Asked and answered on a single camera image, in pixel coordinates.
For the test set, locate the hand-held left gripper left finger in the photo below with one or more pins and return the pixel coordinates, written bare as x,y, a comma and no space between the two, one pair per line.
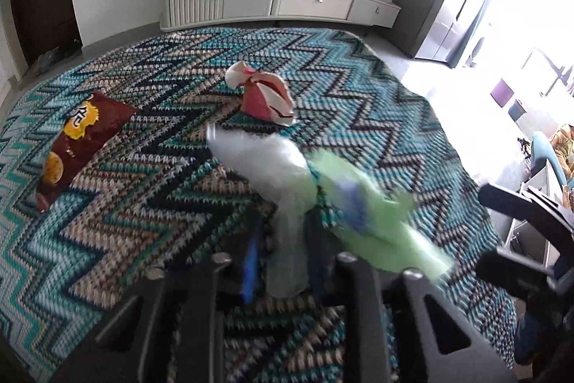
251,271

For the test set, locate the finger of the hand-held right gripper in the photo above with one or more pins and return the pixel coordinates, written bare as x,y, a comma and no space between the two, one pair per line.
511,273
515,201

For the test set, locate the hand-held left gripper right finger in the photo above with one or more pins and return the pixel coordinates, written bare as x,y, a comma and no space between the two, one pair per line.
318,271

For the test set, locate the green plastic bag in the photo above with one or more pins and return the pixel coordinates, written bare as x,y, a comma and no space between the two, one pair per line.
394,230

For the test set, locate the white plastic bag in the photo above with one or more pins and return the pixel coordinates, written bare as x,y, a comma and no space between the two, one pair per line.
278,167

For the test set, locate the white desk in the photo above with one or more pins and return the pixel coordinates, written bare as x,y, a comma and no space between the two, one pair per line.
536,208

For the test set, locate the teal chair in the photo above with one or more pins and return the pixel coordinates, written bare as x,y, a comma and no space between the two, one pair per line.
542,154

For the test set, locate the person's blue trouser leg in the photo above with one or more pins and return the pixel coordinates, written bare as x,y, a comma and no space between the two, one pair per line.
533,338

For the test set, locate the dark teal stool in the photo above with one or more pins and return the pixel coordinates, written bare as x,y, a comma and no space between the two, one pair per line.
516,110

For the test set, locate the purple stool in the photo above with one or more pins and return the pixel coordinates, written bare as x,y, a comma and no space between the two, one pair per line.
502,92

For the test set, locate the zigzag patterned woven rug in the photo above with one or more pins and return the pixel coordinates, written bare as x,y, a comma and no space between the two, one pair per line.
157,194

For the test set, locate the pink and white paper bag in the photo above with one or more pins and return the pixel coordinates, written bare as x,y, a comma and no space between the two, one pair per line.
264,100

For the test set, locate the brown chip bag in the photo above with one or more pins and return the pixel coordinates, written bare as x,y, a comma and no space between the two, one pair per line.
76,140

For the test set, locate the white television console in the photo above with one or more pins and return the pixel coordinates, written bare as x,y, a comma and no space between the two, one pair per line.
251,1

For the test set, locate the dark shoes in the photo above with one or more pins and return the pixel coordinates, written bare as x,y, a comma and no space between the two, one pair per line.
71,46

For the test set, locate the grey slippers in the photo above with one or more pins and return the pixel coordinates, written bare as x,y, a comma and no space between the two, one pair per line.
48,60

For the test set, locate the dark brown door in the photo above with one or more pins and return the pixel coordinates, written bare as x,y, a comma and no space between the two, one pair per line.
40,6

